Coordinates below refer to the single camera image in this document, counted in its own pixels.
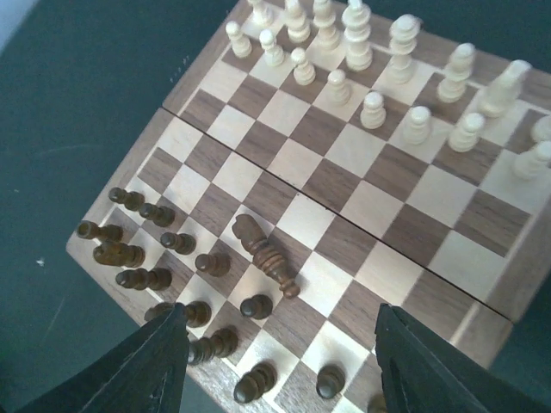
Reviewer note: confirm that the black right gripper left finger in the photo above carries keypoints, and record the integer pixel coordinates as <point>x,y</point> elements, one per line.
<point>143,373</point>

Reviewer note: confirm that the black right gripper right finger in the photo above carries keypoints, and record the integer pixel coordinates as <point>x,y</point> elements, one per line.
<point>421,372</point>

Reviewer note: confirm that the dark pawn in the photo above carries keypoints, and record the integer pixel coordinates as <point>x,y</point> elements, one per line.
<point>198,313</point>

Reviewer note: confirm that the dark bishop bottom row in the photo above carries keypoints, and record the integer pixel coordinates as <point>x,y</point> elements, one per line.
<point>221,343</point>

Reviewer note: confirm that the dark pawn second row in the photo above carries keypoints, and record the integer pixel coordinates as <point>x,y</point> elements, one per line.
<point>330,381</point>
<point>216,264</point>
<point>161,216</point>
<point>131,200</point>
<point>181,243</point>

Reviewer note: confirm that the dark knight bottom row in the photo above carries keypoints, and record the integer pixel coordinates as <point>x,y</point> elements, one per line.
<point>118,254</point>

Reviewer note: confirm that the dark rook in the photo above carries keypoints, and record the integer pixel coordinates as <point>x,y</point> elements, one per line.
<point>90,230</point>

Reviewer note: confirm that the dark king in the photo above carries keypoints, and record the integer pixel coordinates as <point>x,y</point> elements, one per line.
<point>265,256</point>

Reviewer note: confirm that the wooden chess board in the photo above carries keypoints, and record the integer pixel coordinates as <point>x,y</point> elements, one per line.
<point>363,218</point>

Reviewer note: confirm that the white pawn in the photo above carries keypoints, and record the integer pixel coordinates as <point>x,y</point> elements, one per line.
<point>529,164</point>
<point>417,126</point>
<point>373,113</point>
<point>272,52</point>
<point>338,89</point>
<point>304,71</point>
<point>466,133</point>
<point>240,43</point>

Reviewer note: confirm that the white knight right side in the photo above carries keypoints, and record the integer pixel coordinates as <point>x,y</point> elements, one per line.
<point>501,93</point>

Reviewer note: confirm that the white bishop right side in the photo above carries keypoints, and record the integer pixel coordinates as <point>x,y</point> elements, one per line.
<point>456,73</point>

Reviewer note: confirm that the white queen piece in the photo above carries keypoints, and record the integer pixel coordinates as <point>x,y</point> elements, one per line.
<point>403,40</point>

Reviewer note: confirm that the white bishop back row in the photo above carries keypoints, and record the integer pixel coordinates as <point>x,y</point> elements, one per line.
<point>324,18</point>

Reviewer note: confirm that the white knight back row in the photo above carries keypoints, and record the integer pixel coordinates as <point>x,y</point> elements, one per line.
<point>295,19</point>

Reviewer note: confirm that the white king piece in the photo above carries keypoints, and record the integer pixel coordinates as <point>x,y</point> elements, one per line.
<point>355,18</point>

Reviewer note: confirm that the white rook far left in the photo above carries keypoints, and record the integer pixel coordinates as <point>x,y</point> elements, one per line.
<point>262,13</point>

